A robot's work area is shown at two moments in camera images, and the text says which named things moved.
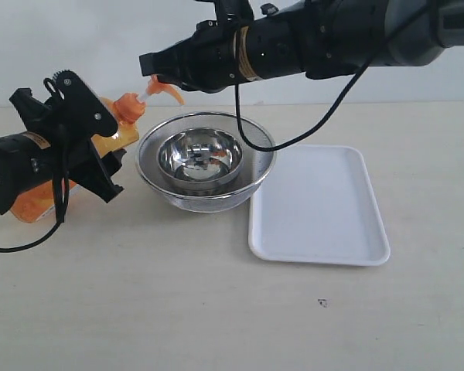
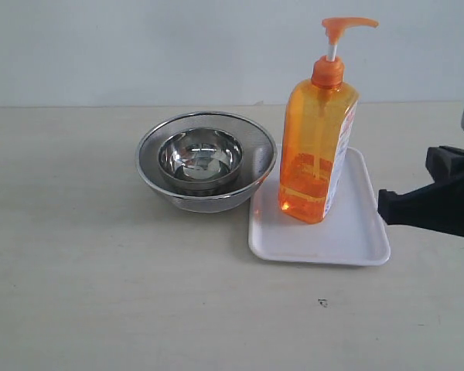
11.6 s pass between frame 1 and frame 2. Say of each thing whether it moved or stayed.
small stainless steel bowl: stayed
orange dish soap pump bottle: moved
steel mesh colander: stayed
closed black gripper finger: moved
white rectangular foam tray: stayed
